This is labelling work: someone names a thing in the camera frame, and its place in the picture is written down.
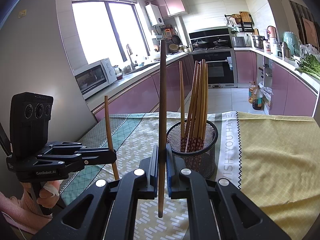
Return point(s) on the dark sauce bottle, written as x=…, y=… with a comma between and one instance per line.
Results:
x=257, y=99

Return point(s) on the bamboo chopstick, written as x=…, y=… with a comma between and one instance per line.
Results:
x=109, y=137
x=201, y=119
x=191, y=112
x=197, y=111
x=205, y=104
x=182, y=106

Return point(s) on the kitchen faucet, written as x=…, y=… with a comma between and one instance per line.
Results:
x=131, y=57

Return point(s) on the green leafy vegetables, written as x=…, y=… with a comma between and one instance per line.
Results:
x=309, y=64

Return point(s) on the white water heater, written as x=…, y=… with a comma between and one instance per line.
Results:
x=154, y=15

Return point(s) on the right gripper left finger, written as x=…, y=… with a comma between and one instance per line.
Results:
x=106, y=210

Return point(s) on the dark wooden chopstick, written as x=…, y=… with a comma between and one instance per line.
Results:
x=162, y=129

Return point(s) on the cooking oil bottle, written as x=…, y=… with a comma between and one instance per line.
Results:
x=252, y=88

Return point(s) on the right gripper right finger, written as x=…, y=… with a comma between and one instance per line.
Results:
x=217, y=210

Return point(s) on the pink upper wall cabinet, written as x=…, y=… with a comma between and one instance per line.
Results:
x=169, y=8

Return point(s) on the black mesh utensil cup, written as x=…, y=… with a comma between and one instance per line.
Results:
x=198, y=154

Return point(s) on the steel stock pot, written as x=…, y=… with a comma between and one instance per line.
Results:
x=258, y=41

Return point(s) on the wall spice rack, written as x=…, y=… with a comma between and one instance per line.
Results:
x=241, y=22

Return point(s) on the black range hood stove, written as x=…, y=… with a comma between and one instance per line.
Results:
x=211, y=38

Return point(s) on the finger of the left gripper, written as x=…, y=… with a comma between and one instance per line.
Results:
x=71, y=148
x=66, y=163

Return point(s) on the patterned green beige tablecloth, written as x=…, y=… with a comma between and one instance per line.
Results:
x=133, y=137

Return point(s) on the yellow cloth mat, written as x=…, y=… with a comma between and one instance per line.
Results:
x=274, y=161

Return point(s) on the kitchen window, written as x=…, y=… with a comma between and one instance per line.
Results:
x=106, y=27

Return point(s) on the pink sleeve left forearm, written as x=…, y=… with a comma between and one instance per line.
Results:
x=23, y=213

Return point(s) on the black built-in oven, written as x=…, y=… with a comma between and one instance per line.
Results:
x=221, y=67

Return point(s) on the left hand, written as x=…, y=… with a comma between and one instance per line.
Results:
x=48, y=195

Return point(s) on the white microwave oven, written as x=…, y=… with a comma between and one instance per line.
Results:
x=94, y=77

